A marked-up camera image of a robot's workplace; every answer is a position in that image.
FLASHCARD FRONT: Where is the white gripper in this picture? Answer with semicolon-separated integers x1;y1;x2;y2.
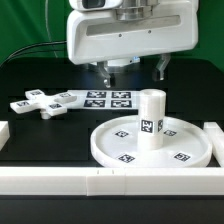
67;0;199;88

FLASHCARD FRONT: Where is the white round table top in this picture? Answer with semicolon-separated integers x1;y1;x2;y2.
90;115;212;168

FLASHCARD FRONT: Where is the white cross-shaped table base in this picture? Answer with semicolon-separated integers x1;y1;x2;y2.
10;89;77;120

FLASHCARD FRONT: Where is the white marker sheet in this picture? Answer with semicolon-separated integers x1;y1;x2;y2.
59;90;139;110

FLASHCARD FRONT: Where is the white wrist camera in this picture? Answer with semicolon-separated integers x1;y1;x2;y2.
69;0;123;11

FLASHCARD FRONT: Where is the white right rail block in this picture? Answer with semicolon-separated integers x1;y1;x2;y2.
203;122;224;168

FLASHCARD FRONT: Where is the white rail block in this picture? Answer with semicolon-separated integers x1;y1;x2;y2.
203;122;224;168
0;121;10;151

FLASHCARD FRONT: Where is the white front rail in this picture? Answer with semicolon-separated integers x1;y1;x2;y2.
0;167;224;196

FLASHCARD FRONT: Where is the black cable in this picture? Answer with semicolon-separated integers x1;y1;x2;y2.
0;39;69;67

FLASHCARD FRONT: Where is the white left rail block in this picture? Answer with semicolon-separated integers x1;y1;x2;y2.
0;121;10;151

